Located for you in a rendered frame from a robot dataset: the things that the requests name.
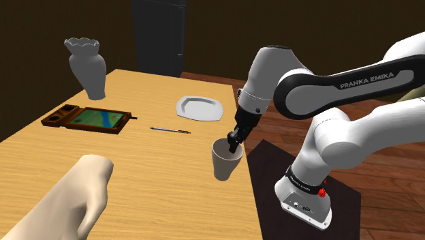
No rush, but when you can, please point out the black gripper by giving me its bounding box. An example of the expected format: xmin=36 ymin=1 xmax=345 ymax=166
xmin=227 ymin=106 xmax=262 ymax=154

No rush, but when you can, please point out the beige cup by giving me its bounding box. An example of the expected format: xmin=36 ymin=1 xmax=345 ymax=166
xmin=211 ymin=138 xmax=245 ymax=182

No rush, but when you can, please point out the white octagonal plate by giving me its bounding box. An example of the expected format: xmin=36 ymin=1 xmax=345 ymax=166
xmin=176 ymin=95 xmax=224 ymax=123

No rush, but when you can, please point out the dark blue pen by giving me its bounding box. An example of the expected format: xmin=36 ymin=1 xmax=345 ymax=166
xmin=149 ymin=126 xmax=192 ymax=135

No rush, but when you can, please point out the dark robot stand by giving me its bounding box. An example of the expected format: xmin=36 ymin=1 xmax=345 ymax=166
xmin=246 ymin=139 xmax=362 ymax=240

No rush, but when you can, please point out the brown wooden tray with picture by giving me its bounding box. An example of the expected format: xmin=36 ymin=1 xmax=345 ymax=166
xmin=40 ymin=104 xmax=138 ymax=136

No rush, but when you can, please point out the grey scalloped vase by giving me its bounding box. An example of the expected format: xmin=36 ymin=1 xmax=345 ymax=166
xmin=63 ymin=36 xmax=108 ymax=101

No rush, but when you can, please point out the cream curved sculpture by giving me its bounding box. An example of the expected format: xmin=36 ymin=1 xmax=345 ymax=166
xmin=0 ymin=153 xmax=114 ymax=240

